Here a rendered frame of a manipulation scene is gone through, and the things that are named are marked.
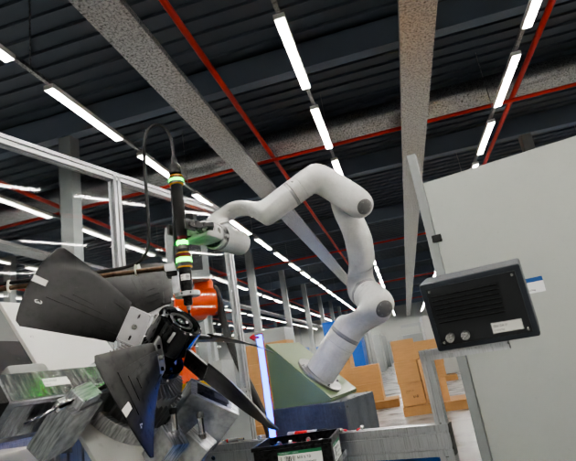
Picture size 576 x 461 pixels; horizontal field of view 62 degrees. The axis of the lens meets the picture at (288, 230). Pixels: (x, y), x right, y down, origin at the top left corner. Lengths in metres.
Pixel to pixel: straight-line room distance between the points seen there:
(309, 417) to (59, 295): 0.98
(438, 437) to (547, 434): 1.49
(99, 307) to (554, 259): 2.28
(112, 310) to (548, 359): 2.21
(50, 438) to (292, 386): 0.96
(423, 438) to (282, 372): 0.63
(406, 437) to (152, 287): 0.83
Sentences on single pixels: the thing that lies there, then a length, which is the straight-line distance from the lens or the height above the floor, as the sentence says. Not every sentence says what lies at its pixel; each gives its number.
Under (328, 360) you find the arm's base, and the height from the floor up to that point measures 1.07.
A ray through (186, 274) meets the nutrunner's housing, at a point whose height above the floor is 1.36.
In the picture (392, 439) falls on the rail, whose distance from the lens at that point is 1.49.
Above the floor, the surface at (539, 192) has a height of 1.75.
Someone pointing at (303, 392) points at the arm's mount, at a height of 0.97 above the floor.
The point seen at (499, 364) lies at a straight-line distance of 2.86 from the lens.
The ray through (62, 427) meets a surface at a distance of 1.12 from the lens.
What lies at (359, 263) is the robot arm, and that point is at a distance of 1.76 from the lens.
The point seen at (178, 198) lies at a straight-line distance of 1.45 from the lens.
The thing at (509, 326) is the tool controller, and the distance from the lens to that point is 1.38.
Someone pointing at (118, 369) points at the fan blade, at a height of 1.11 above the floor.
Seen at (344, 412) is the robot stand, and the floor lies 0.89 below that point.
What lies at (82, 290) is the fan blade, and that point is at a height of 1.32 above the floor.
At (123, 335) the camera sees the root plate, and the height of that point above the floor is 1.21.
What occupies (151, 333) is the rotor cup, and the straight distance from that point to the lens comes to 1.26.
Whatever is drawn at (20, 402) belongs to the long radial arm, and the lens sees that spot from 1.11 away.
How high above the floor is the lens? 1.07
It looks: 16 degrees up
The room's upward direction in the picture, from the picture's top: 9 degrees counter-clockwise
